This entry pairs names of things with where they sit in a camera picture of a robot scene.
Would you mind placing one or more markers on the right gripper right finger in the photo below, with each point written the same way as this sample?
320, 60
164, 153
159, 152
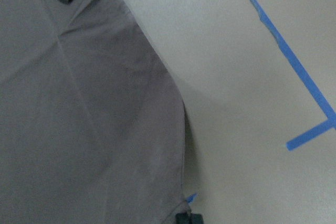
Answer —
196, 219

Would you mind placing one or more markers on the dark brown t-shirt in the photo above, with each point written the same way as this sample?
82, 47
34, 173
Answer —
92, 123

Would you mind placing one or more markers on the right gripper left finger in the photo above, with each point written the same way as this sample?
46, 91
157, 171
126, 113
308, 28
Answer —
182, 218

